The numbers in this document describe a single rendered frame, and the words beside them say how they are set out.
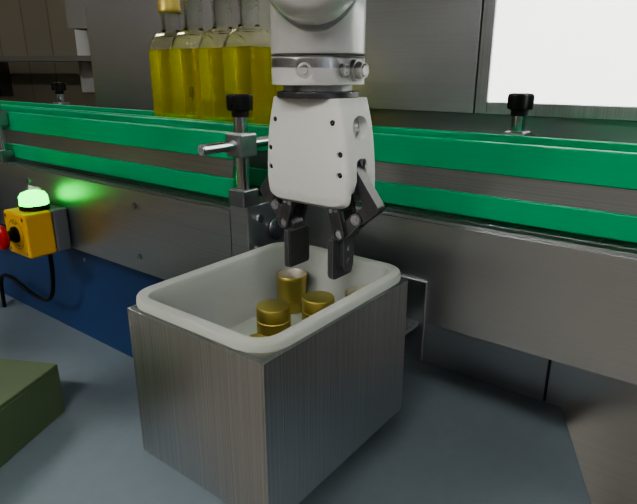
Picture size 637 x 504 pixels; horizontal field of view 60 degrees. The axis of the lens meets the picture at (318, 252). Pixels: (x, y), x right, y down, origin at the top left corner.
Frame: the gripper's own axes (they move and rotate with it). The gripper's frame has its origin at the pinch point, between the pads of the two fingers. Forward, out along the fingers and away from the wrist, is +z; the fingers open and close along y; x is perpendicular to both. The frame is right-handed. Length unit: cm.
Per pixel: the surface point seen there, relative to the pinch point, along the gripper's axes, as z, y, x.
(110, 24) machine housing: -27, 83, -31
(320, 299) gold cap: 4.8, -0.7, 0.5
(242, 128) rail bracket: -11.2, 12.6, -2.4
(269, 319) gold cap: 5.6, 1.2, 6.0
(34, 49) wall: -31, 361, -147
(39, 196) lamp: 1, 54, 2
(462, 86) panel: -15.2, -0.2, -30.1
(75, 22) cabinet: -44, 298, -143
